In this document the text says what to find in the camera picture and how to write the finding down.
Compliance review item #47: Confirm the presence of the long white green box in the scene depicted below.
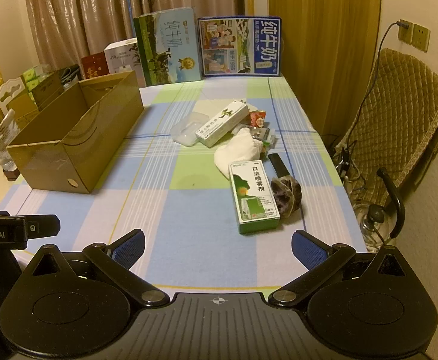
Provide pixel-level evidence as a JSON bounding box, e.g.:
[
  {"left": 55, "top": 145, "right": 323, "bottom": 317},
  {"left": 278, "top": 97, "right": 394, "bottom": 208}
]
[{"left": 195, "top": 99, "right": 250, "bottom": 148}]

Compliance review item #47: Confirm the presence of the silver foil packet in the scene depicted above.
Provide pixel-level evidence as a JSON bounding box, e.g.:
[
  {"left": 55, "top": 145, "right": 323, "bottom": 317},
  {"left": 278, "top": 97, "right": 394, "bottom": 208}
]
[{"left": 251, "top": 127, "right": 276, "bottom": 144}]

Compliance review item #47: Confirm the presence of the green milk carton box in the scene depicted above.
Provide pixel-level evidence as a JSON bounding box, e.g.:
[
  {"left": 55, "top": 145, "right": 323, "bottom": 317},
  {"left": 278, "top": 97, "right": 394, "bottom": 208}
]
[{"left": 134, "top": 7, "right": 201, "bottom": 88}]

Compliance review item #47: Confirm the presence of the chair with quilted cover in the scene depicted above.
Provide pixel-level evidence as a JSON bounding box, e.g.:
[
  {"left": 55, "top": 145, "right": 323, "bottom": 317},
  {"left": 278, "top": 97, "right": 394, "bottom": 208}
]
[{"left": 333, "top": 48, "right": 438, "bottom": 203}]

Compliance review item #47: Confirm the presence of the checked tablecloth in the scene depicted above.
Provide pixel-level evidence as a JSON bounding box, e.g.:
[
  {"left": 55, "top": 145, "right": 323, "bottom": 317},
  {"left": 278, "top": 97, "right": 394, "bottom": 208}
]
[{"left": 2, "top": 75, "right": 369, "bottom": 301}]

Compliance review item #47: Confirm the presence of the black charger cable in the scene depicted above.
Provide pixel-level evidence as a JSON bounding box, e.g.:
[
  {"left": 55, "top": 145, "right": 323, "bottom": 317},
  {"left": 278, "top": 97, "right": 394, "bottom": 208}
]
[{"left": 354, "top": 21, "right": 405, "bottom": 121}]

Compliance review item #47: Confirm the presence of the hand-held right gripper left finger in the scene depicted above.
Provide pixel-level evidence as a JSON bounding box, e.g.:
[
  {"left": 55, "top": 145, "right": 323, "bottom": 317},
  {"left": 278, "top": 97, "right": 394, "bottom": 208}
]
[{"left": 24, "top": 229, "right": 169, "bottom": 308}]

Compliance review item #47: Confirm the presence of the bundle of cables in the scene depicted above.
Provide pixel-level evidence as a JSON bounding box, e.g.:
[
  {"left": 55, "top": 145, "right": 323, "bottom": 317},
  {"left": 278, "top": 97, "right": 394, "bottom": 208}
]
[{"left": 331, "top": 135, "right": 365, "bottom": 192}]

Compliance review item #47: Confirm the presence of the beige curtain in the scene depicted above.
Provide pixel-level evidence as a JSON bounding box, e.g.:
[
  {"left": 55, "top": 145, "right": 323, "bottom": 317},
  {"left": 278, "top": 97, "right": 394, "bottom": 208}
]
[{"left": 22, "top": 0, "right": 250, "bottom": 69}]

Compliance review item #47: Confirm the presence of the brown carton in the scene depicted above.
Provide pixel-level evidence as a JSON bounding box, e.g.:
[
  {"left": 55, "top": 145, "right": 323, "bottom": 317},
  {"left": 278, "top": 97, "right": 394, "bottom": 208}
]
[{"left": 30, "top": 71, "right": 64, "bottom": 111}]

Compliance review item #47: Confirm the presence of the stack of green tissue packs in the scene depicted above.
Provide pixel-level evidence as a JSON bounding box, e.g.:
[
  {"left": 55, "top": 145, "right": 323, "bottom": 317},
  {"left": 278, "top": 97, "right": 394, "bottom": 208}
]
[{"left": 22, "top": 65, "right": 51, "bottom": 88}]

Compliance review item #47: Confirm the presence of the red snack packet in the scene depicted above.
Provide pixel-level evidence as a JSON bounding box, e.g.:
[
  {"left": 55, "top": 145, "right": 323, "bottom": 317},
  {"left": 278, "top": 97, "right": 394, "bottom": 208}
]
[{"left": 250, "top": 110, "right": 268, "bottom": 128}]

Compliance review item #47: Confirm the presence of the white sock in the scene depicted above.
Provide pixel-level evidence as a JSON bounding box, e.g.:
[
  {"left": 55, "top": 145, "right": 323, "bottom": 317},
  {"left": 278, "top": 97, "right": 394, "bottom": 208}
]
[{"left": 214, "top": 127, "right": 268, "bottom": 177}]

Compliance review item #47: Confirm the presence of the wooden door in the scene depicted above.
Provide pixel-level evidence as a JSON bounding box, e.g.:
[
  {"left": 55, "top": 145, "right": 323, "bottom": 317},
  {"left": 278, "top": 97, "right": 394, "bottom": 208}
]
[{"left": 267, "top": 0, "right": 382, "bottom": 139}]

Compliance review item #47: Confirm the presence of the white humidifier box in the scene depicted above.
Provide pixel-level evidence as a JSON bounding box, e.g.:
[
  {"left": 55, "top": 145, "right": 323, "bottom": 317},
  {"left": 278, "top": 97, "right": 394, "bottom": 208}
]
[{"left": 104, "top": 38, "right": 145, "bottom": 79}]

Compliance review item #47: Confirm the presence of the blue milk carton box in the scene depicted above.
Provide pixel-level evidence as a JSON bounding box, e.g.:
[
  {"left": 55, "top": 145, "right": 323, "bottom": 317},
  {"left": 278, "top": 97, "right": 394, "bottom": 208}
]
[{"left": 197, "top": 16, "right": 283, "bottom": 78}]

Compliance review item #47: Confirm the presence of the black rectangular bar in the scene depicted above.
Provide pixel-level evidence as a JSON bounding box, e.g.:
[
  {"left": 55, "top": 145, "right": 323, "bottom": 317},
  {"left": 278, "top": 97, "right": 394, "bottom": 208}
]
[{"left": 268, "top": 153, "right": 291, "bottom": 178}]

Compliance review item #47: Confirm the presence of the green white spray box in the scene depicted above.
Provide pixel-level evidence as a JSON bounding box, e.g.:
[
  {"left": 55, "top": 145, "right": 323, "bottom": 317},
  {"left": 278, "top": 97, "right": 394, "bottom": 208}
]
[{"left": 229, "top": 160, "right": 280, "bottom": 235}]

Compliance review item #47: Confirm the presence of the carton with white handle flap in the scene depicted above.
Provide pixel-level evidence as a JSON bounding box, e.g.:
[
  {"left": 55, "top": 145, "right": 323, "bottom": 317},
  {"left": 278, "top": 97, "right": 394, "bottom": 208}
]
[{"left": 0, "top": 77, "right": 40, "bottom": 121}]

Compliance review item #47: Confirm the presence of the cardboard box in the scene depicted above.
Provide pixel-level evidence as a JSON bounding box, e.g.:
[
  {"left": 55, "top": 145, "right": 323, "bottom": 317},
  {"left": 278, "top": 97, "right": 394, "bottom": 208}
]
[{"left": 6, "top": 70, "right": 145, "bottom": 194}]

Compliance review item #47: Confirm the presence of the clear plastic container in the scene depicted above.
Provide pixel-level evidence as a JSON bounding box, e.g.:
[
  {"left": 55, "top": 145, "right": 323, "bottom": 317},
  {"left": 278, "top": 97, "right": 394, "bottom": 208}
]
[{"left": 170, "top": 112, "right": 208, "bottom": 146}]

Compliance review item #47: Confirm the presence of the red gift box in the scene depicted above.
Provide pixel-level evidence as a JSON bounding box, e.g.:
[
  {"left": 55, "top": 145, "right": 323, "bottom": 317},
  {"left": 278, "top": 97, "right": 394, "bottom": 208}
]
[{"left": 81, "top": 52, "right": 109, "bottom": 80}]

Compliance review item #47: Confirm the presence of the printed silver bag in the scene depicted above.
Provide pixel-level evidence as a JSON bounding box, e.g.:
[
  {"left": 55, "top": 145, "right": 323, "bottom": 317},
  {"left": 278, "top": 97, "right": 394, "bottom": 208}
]
[{"left": 0, "top": 109, "right": 21, "bottom": 169}]

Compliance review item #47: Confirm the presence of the glass kettle with black handle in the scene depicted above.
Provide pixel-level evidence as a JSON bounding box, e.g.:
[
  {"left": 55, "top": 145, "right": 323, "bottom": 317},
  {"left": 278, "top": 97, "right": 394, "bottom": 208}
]
[{"left": 358, "top": 168, "right": 407, "bottom": 253}]

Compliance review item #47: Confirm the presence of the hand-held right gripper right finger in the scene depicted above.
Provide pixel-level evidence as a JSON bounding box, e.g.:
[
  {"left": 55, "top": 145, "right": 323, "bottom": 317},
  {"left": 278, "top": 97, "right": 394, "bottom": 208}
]
[{"left": 268, "top": 229, "right": 414, "bottom": 308}]

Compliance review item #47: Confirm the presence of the wall socket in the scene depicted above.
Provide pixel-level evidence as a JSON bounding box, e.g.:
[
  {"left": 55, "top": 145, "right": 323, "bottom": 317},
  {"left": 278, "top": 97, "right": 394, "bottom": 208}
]
[
  {"left": 398, "top": 19, "right": 414, "bottom": 44},
  {"left": 413, "top": 23, "right": 429, "bottom": 53}
]

